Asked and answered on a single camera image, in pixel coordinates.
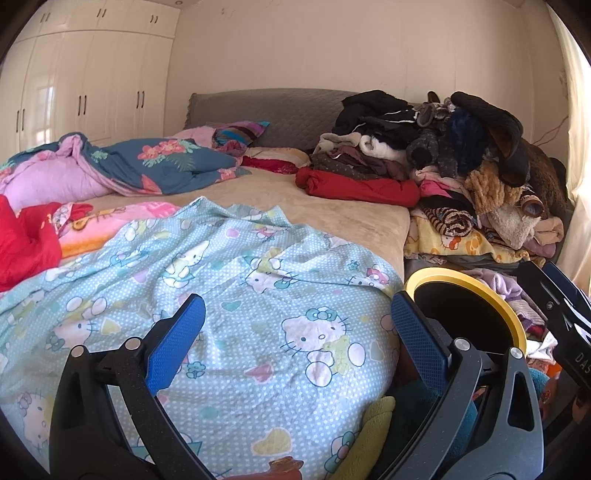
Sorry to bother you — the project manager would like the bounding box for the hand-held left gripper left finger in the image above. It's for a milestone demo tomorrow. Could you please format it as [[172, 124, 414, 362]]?
[[48, 293, 215, 480]]

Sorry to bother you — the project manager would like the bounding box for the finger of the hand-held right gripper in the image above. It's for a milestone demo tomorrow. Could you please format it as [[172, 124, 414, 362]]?
[[516, 261, 591, 344], [542, 261, 591, 324]]

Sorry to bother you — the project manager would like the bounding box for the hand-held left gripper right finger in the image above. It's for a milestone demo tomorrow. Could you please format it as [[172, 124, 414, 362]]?
[[369, 290, 546, 480]]

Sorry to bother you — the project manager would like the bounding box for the yellow trash bin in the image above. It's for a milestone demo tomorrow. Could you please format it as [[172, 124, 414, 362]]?
[[404, 267, 528, 365]]

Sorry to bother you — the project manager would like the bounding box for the lilac garment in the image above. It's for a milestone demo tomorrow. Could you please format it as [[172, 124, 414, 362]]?
[[471, 268, 559, 352]]

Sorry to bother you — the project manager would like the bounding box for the light blue cartoon sheet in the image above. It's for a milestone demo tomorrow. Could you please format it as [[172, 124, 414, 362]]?
[[0, 196, 402, 480]]

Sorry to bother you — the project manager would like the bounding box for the yellow cartoon blanket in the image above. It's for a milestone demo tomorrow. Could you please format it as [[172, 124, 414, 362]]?
[[404, 208, 546, 269]]

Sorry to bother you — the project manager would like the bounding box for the yellow-green cloth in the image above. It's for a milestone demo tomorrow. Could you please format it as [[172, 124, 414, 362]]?
[[330, 396, 397, 480]]

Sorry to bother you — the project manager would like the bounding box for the white curtain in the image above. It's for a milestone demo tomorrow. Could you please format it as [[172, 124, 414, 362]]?
[[547, 14, 591, 296]]

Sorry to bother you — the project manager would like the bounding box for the pink cartoon blanket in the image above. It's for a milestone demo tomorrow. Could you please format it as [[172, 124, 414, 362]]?
[[53, 200, 183, 259]]

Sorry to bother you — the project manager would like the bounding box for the beige bed sheet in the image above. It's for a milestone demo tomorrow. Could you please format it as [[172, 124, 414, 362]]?
[[88, 166, 411, 278]]

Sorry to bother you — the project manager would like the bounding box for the rolled red garment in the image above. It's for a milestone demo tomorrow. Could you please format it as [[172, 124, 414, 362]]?
[[295, 167, 421, 207]]

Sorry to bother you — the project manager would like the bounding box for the brown shiny object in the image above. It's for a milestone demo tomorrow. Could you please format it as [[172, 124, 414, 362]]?
[[270, 456, 305, 474]]

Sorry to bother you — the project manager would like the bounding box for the pile of clothes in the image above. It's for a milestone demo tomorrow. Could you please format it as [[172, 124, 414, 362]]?
[[309, 90, 571, 259]]

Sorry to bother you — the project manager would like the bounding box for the blue floral quilt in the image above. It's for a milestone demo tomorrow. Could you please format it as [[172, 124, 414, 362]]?
[[0, 132, 252, 208]]

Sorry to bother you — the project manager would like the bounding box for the red blanket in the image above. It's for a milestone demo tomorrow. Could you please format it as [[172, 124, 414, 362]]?
[[0, 194, 93, 292]]

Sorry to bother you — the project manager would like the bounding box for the pink pillow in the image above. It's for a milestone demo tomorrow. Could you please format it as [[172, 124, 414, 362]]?
[[173, 127, 218, 148]]

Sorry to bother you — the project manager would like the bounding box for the red and cream pillow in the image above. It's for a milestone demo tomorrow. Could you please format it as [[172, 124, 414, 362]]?
[[240, 147, 311, 175]]

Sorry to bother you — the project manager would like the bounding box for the striped pillow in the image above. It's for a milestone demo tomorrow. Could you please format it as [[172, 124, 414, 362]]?
[[212, 121, 271, 151]]

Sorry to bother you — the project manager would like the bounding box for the grey quilted headboard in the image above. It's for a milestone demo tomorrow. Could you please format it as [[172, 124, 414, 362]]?
[[184, 88, 356, 151]]

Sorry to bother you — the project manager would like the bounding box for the cream wardrobe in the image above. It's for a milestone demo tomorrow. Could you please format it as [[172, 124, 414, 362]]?
[[0, 0, 181, 153]]

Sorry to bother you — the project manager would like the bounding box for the red wall cable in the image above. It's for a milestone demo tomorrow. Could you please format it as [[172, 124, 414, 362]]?
[[531, 115, 566, 148]]

